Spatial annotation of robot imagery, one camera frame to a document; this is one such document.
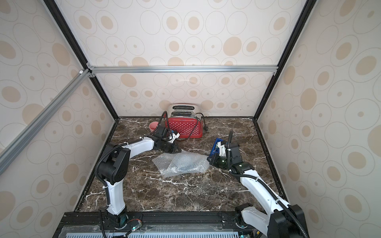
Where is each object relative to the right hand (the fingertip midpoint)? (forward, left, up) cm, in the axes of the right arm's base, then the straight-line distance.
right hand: (212, 157), depth 82 cm
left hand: (+8, +17, -6) cm, 20 cm away
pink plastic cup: (+29, +43, -7) cm, 52 cm away
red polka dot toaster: (+31, +18, -2) cm, 36 cm away
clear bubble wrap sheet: (-1, +21, -7) cm, 22 cm away
